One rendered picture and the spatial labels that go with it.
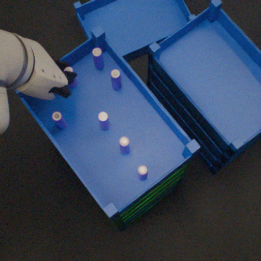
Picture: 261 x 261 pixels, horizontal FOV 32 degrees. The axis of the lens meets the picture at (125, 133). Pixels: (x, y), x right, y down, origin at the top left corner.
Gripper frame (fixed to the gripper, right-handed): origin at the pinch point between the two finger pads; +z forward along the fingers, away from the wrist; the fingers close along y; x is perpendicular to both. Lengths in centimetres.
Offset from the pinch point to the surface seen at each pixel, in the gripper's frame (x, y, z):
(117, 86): 4.4, 6.4, 8.7
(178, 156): 4.5, 24.2, 10.6
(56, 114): -5.3, 5.4, -1.1
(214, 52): 21.2, 7.8, 36.0
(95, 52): 6.2, -0.1, 4.3
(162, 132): 4.9, 18.6, 10.8
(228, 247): -10, 47, 48
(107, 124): -0.7, 11.8, 4.3
